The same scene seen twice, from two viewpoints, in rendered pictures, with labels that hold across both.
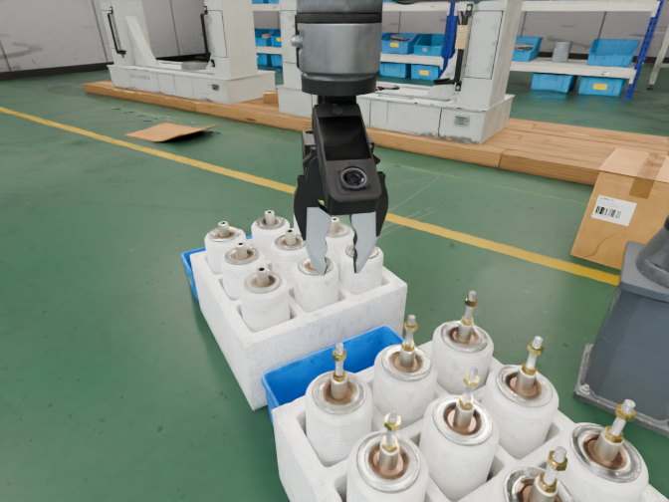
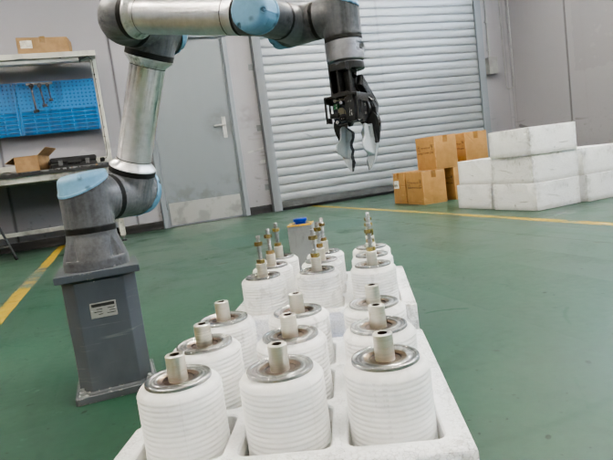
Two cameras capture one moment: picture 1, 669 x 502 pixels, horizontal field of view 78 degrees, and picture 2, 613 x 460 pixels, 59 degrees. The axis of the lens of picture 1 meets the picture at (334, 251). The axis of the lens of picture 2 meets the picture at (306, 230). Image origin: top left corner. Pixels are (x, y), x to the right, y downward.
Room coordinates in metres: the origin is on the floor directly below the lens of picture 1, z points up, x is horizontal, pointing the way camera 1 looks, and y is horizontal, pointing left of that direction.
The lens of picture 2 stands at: (1.39, 0.55, 0.47)
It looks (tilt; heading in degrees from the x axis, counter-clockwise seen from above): 7 degrees down; 216
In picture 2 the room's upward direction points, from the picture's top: 7 degrees counter-clockwise
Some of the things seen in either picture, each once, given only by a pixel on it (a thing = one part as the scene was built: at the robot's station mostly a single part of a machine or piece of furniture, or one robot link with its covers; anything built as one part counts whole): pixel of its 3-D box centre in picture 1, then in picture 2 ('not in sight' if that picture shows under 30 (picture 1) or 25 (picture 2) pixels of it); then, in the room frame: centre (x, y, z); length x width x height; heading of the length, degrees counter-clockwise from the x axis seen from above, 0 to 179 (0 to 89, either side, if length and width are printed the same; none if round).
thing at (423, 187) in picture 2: not in sight; (425, 186); (-3.35, -1.46, 0.15); 0.30 x 0.24 x 0.30; 54
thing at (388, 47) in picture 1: (403, 43); not in sight; (5.71, -0.85, 0.36); 0.50 x 0.38 x 0.21; 146
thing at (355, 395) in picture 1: (338, 391); (372, 264); (0.40, -0.01, 0.25); 0.08 x 0.08 x 0.01
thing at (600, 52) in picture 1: (612, 52); not in sight; (4.44, -2.69, 0.36); 0.50 x 0.38 x 0.21; 145
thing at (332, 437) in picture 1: (338, 433); (377, 306); (0.40, -0.01, 0.16); 0.10 x 0.10 x 0.18
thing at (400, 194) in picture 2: not in sight; (412, 186); (-3.57, -1.70, 0.15); 0.30 x 0.24 x 0.30; 144
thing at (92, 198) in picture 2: not in sight; (88, 197); (0.62, -0.64, 0.47); 0.13 x 0.12 x 0.14; 7
